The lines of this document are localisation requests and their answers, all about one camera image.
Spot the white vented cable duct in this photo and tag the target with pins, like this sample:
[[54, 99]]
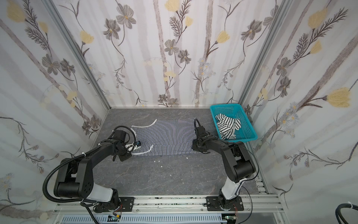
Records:
[[162, 219]]

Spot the aluminium corner post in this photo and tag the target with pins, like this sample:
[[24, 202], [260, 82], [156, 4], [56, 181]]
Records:
[[71, 43], [267, 44]]

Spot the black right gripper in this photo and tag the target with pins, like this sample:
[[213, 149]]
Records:
[[200, 133]]

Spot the teal plastic basket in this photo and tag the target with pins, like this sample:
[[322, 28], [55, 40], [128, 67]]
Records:
[[247, 132]]

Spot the aluminium corner post right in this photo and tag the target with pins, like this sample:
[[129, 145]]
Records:
[[267, 44]]

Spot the black striped tank top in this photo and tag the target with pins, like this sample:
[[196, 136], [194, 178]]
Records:
[[227, 126]]

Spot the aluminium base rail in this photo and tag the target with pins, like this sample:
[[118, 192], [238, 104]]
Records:
[[198, 204]]

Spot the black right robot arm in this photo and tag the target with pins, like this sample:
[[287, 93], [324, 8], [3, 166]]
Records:
[[237, 162]]

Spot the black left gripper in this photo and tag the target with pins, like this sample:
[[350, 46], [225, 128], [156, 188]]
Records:
[[124, 152]]

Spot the black cable bundle corner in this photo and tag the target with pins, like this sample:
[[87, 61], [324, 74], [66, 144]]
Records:
[[346, 213]]

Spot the blue striped tank top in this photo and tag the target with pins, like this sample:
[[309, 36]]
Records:
[[165, 137]]

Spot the aluminium corner post left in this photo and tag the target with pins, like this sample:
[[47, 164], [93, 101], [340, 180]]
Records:
[[71, 43]]

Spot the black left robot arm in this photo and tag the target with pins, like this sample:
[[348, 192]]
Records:
[[75, 179]]

